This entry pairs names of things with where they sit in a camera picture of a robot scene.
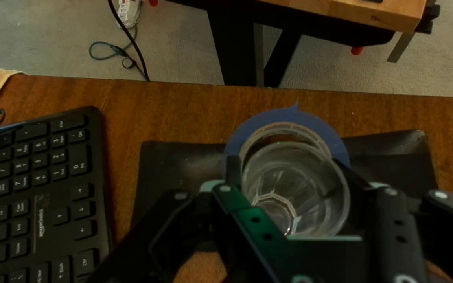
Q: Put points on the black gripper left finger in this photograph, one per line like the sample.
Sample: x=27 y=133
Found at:
x=184 y=237

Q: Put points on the blue tape roll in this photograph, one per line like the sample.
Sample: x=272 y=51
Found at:
x=315 y=127

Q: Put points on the clear glass cup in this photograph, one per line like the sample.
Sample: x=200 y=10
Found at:
x=299 y=190

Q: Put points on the wooden aluminium robot stand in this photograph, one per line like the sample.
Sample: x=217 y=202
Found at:
x=247 y=42

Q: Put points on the black computer keyboard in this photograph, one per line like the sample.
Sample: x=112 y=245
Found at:
x=32 y=199

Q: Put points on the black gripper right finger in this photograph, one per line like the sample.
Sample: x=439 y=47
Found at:
x=425 y=241

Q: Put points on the black rectangular tray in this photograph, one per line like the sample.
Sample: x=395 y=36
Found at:
x=180 y=163

